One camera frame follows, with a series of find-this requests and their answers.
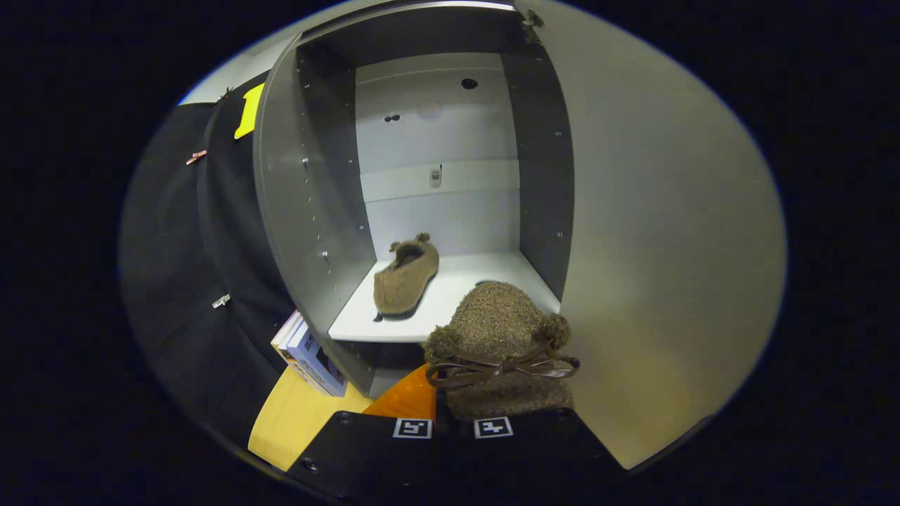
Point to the black backdrop cloth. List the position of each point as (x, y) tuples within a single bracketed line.
[(176, 267)]

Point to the grey shoe cabinet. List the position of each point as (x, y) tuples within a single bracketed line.
[(450, 211)]

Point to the silver clip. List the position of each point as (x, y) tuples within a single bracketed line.
[(221, 301)]

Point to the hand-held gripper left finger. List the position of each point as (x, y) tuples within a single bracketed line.
[(365, 450)]

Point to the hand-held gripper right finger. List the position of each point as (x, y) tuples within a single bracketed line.
[(534, 450)]

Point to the red clip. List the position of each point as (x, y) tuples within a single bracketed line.
[(197, 157)]

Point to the blue book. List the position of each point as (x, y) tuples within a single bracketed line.
[(316, 362)]

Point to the brown fuzzy shoe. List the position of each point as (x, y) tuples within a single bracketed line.
[(404, 281), (496, 323)]

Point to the beige shoe cabinet door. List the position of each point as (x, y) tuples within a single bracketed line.
[(668, 246)]

